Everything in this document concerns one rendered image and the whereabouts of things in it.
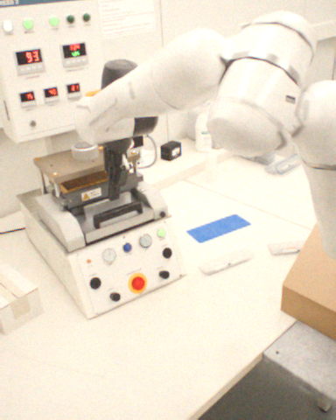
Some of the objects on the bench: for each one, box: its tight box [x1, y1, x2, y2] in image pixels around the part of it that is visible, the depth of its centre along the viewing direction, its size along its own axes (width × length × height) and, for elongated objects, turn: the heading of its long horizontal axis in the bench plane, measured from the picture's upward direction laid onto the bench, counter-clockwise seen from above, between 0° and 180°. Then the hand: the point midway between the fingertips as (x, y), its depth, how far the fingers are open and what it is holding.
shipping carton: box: [0, 263, 44, 335], centre depth 128 cm, size 19×13×9 cm
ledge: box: [143, 137, 237, 191], centre depth 215 cm, size 30×84×4 cm, turn 139°
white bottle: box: [205, 149, 217, 182], centre depth 196 cm, size 5×5×14 cm
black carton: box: [160, 141, 182, 162], centre depth 213 cm, size 6×9×7 cm
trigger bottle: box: [195, 101, 213, 151], centre depth 215 cm, size 9×8×25 cm
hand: (114, 189), depth 125 cm, fingers closed
